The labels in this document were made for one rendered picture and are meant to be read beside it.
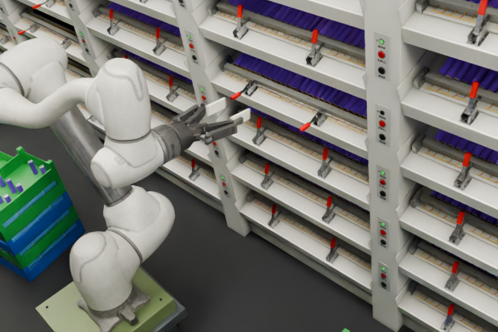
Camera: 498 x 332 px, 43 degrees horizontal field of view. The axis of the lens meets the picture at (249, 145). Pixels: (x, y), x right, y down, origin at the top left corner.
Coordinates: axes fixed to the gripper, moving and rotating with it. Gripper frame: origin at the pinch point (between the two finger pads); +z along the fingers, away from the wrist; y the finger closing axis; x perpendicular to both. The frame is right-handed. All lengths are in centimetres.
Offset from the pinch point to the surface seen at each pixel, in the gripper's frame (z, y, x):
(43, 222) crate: -19, -85, -74
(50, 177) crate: -11, -87, -57
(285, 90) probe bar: 24.9, -2.2, -3.8
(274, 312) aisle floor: 18, 2, -86
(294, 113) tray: 22.2, 3.7, -7.9
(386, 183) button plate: 22.1, 36.1, -16.7
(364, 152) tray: 21.1, 28.9, -9.7
